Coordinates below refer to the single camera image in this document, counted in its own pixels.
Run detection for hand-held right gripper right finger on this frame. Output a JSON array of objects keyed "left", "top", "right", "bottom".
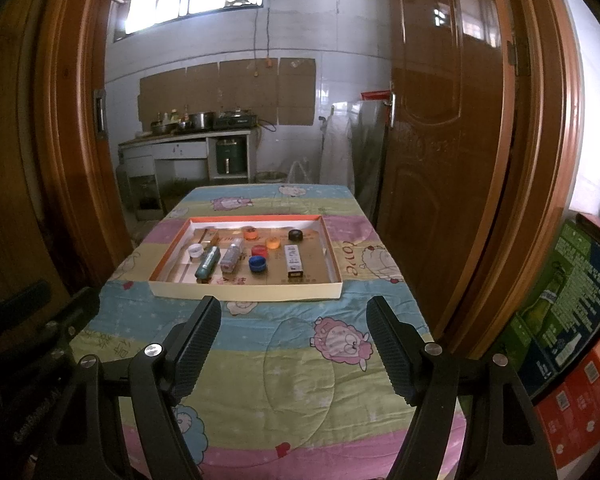
[{"left": 366, "top": 295, "right": 561, "bottom": 480}]

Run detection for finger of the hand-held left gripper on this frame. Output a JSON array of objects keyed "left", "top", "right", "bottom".
[
  {"left": 25, "top": 287, "right": 102, "bottom": 361},
  {"left": 0, "top": 280, "right": 51, "bottom": 326}
]

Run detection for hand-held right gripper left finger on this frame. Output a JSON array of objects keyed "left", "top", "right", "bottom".
[{"left": 30, "top": 295, "right": 223, "bottom": 480}]

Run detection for shallow orange-rimmed cardboard box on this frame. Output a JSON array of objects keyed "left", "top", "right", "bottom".
[{"left": 147, "top": 214, "right": 343, "bottom": 302}]

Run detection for blue patterned tube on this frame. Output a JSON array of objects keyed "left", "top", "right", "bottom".
[{"left": 195, "top": 245, "right": 221, "bottom": 281}]

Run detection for white rectangular box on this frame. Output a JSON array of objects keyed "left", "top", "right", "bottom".
[{"left": 284, "top": 245, "right": 304, "bottom": 280}]

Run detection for printed cartoon sheep blanket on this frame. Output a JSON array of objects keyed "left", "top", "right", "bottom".
[{"left": 72, "top": 183, "right": 468, "bottom": 480}]

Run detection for wooden door jamb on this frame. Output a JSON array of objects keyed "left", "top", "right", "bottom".
[
  {"left": 430, "top": 0, "right": 586, "bottom": 361},
  {"left": 0, "top": 0, "right": 136, "bottom": 306}
]

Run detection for green printed carton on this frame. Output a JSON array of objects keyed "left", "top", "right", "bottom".
[{"left": 490, "top": 217, "right": 600, "bottom": 401}]

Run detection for red printed carton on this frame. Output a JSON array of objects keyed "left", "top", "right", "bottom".
[{"left": 534, "top": 320, "right": 600, "bottom": 471}]

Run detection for green air fryer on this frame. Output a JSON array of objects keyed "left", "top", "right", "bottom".
[{"left": 216, "top": 139, "right": 246, "bottom": 177}]

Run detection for white kitchen counter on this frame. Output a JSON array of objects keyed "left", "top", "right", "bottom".
[{"left": 119, "top": 129, "right": 258, "bottom": 211}]

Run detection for brown wooden door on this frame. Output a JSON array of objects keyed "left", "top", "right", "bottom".
[{"left": 375, "top": 0, "right": 518, "bottom": 356}]

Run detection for metal pole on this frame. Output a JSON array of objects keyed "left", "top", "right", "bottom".
[{"left": 319, "top": 115, "right": 328, "bottom": 181}]

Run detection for cluster of condiment bottles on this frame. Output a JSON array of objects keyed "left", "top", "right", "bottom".
[{"left": 155, "top": 106, "right": 191, "bottom": 124}]

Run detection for black cooktop stove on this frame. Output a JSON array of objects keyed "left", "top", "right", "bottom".
[{"left": 213, "top": 116, "right": 258, "bottom": 129}]

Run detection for cardboard wall sheets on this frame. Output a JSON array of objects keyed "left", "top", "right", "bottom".
[{"left": 138, "top": 57, "right": 317, "bottom": 126}]

